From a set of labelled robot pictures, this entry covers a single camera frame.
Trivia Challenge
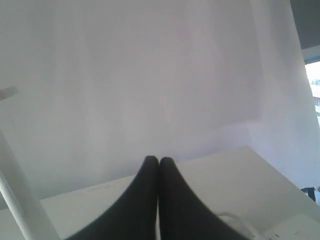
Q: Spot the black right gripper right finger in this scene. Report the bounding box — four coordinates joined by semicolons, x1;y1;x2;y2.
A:
158;157;246;240

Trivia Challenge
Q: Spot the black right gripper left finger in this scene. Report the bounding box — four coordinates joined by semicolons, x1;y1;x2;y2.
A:
68;156;159;240

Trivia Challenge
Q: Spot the white desk lamp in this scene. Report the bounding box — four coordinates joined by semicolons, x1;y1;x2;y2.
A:
0;86;60;240

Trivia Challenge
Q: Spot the white power strip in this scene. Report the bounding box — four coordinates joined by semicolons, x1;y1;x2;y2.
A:
264;214;320;240

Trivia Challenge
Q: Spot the white backdrop curtain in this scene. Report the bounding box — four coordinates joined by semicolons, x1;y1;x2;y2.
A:
0;0;320;199

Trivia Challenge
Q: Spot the white power cable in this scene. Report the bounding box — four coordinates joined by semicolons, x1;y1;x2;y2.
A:
217;211;263;240

